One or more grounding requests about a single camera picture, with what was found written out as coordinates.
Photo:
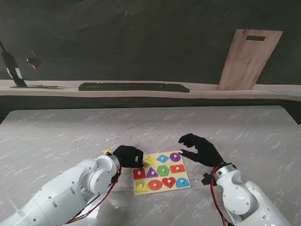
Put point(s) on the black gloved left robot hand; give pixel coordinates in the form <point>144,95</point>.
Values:
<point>129,156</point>

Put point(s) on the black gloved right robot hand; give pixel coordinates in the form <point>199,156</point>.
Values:
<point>207,153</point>

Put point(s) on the green pentagon puzzle piece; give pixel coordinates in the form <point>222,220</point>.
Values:
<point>137,159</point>

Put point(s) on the red square puzzle piece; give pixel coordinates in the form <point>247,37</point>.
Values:
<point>139,173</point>

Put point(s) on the yellow star puzzle piece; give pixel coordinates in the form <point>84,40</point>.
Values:
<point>107,151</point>

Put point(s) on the purple triangle puzzle piece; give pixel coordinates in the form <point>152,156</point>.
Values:
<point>152,173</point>

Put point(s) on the purple circle puzzle piece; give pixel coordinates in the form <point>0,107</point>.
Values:
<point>175,156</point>

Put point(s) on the yellow trapezoid puzzle piece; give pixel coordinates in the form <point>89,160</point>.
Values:
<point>141,186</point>

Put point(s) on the orange rectangle puzzle piece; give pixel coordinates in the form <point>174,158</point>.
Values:
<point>177,168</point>

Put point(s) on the blue diamond puzzle piece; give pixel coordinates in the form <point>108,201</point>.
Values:
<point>163,158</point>

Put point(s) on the green hexagon puzzle piece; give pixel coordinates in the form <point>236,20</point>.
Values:
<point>163,170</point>

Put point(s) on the blue semicircle puzzle piece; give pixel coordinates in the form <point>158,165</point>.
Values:
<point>183,182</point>

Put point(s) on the orange oval puzzle piece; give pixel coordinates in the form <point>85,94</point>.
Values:
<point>155,184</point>

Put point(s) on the red heart puzzle piece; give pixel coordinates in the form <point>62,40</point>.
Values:
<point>168,182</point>

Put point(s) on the yellow wooden shape puzzle board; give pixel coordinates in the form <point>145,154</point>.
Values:
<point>164,190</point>

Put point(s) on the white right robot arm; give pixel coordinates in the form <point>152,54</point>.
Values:
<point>244,200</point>

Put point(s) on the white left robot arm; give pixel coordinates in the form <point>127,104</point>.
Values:
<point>70,190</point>

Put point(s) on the wooden cutting board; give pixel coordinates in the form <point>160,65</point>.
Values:
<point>249,61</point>

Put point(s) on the light wooden shelf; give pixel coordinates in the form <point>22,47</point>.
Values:
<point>200,93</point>

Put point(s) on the long black tray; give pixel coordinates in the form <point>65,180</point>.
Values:
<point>134,87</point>

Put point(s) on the flat tray under bottle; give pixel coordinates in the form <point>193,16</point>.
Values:
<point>47,87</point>

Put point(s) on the wine glass with red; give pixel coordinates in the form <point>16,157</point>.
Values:
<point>34,63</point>

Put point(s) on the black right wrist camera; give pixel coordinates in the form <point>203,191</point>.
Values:
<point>207,179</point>

